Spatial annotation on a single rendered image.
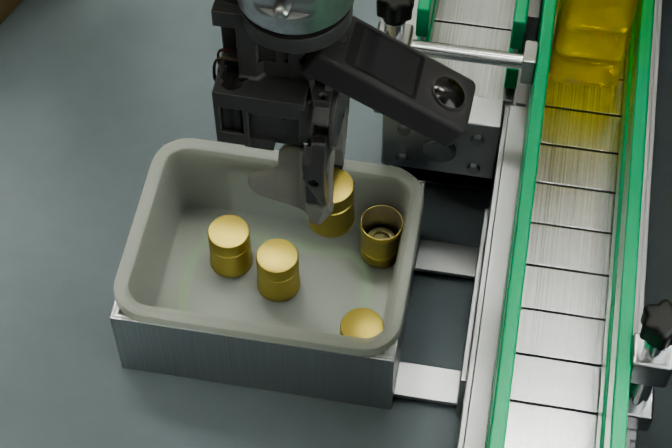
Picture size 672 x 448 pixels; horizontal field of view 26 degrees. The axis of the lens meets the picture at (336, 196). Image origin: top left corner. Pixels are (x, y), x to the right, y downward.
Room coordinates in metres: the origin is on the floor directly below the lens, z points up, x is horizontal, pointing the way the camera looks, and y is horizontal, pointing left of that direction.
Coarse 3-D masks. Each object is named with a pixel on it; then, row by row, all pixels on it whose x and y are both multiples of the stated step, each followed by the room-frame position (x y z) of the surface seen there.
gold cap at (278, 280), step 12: (276, 240) 0.65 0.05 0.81; (264, 252) 0.64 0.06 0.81; (276, 252) 0.64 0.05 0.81; (288, 252) 0.64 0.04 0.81; (264, 264) 0.62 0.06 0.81; (276, 264) 0.62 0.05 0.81; (288, 264) 0.62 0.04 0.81; (264, 276) 0.62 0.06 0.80; (276, 276) 0.62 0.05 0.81; (288, 276) 0.62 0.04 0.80; (264, 288) 0.62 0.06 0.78; (276, 288) 0.62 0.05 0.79; (288, 288) 0.62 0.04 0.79; (276, 300) 0.62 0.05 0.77
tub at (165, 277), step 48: (192, 144) 0.72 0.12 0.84; (144, 192) 0.68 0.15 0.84; (192, 192) 0.72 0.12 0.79; (240, 192) 0.71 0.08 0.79; (384, 192) 0.69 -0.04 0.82; (144, 240) 0.63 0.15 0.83; (192, 240) 0.68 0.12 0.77; (288, 240) 0.68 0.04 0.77; (336, 240) 0.68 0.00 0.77; (144, 288) 0.61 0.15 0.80; (192, 288) 0.63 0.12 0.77; (240, 288) 0.63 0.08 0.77; (336, 288) 0.63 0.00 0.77; (384, 288) 0.63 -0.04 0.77; (240, 336) 0.55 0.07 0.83; (288, 336) 0.54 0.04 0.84; (336, 336) 0.54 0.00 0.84; (384, 336) 0.54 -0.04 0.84
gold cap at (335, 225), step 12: (336, 168) 0.64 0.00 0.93; (336, 180) 0.63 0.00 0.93; (348, 180) 0.63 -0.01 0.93; (336, 192) 0.61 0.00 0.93; (348, 192) 0.61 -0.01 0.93; (336, 204) 0.61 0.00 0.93; (348, 204) 0.61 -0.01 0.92; (336, 216) 0.61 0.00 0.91; (348, 216) 0.61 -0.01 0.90; (312, 228) 0.61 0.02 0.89; (324, 228) 0.61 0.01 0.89; (336, 228) 0.61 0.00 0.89; (348, 228) 0.61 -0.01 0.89
